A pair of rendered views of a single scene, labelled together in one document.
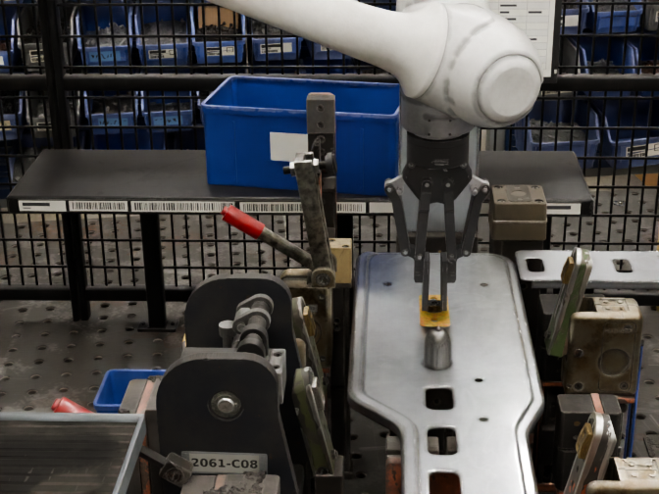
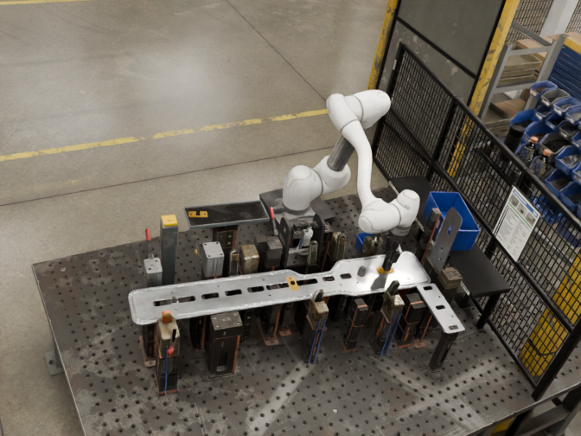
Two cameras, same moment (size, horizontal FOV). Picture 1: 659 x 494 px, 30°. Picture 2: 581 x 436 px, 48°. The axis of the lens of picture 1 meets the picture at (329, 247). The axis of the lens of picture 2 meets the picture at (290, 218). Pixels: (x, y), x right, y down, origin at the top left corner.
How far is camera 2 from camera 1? 2.31 m
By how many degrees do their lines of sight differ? 53
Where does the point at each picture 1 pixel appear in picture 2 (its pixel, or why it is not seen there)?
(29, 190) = (395, 180)
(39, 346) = not seen: hidden behind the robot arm
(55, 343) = not seen: hidden behind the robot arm
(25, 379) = not seen: hidden behind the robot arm
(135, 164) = (425, 195)
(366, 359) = (355, 261)
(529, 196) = (450, 275)
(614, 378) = (386, 314)
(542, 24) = (520, 245)
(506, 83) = (362, 222)
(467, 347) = (372, 278)
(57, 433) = (259, 209)
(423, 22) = (369, 200)
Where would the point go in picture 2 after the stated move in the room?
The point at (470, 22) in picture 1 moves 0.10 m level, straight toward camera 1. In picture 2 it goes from (373, 207) to (350, 208)
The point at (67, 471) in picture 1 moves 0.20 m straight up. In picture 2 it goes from (249, 214) to (254, 179)
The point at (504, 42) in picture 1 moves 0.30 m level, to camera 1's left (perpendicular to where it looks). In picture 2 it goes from (368, 214) to (337, 172)
